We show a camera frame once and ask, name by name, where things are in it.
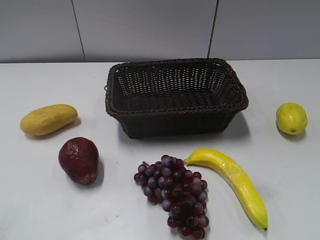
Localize dark red wax apple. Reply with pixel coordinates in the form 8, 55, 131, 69
58, 137, 99, 185

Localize yellow lemon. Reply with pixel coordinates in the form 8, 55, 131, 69
276, 102, 308, 135

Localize yellow mango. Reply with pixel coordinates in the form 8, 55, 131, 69
20, 104, 78, 136

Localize purple grape bunch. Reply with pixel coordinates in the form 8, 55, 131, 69
134, 154, 210, 240

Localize dark brown woven basket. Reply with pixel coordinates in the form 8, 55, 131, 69
104, 58, 249, 139

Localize yellow banana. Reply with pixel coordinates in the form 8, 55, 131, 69
184, 148, 269, 232

